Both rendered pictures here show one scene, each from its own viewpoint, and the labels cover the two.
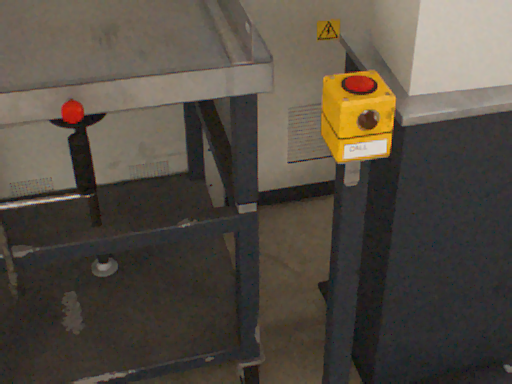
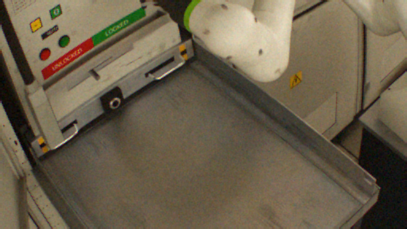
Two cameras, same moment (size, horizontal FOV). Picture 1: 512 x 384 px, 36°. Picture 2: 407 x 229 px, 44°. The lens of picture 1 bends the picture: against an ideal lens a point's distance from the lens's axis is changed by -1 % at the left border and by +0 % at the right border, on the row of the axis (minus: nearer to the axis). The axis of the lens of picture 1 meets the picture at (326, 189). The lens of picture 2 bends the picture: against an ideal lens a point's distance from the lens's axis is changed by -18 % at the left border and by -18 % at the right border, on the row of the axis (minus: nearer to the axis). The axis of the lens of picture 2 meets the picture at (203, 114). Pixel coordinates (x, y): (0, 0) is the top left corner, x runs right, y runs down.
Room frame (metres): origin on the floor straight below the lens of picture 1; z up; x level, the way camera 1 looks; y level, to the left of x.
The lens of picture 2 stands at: (0.49, 0.59, 1.90)
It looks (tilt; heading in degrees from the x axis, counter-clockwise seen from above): 45 degrees down; 350
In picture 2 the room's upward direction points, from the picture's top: 11 degrees counter-clockwise
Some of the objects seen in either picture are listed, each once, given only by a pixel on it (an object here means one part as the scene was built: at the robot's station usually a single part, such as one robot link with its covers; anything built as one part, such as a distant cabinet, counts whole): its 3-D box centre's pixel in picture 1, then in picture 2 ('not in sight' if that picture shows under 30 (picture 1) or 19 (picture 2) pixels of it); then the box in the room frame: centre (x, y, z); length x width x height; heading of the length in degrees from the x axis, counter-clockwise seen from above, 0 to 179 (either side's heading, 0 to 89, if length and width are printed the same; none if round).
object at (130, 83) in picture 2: not in sight; (106, 94); (1.64, 0.63, 0.89); 0.54 x 0.05 x 0.06; 110
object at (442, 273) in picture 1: (436, 217); (406, 185); (1.31, -0.24, 0.36); 0.36 x 0.30 x 0.73; 111
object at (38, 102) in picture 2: not in sight; (42, 113); (1.49, 0.79, 1.04); 0.08 x 0.05 x 0.17; 20
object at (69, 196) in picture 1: (47, 220); not in sight; (0.94, 0.44, 0.62); 0.17 x 0.03 x 0.30; 110
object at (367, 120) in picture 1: (369, 122); not in sight; (0.88, -0.05, 0.87); 0.03 x 0.01 x 0.03; 110
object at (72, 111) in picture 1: (72, 108); not in sight; (0.96, 0.38, 0.82); 0.04 x 0.03 x 0.03; 20
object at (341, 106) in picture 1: (357, 116); not in sight; (0.93, -0.04, 0.85); 0.08 x 0.08 x 0.10; 20
